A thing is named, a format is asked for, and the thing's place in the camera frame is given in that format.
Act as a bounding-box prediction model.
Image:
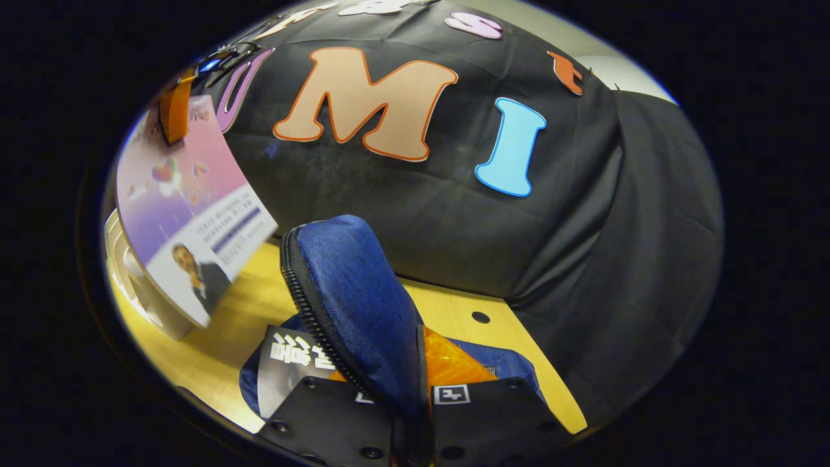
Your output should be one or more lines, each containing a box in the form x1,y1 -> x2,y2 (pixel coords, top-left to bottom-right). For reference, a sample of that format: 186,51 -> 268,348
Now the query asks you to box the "black backdrop cloth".
195,0 -> 724,422

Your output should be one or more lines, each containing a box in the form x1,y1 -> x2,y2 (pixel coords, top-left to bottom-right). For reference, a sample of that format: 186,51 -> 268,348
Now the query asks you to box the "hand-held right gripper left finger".
256,366 -> 406,467

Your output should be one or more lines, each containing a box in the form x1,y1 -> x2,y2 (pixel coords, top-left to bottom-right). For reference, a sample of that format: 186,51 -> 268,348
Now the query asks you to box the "pink book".
115,94 -> 279,328

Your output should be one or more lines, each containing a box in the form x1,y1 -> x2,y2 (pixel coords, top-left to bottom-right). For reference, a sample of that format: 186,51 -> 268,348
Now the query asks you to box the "black book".
257,324 -> 338,419

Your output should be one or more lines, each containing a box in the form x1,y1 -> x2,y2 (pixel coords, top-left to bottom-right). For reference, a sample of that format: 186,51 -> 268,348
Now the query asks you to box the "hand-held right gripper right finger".
421,324 -> 575,467

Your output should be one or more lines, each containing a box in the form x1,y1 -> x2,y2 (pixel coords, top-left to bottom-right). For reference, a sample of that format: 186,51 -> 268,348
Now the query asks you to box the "white bookshelf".
104,208 -> 195,341

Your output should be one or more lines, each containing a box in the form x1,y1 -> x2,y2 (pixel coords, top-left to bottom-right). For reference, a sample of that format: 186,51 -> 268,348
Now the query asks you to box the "blue schoolbag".
239,214 -> 542,422

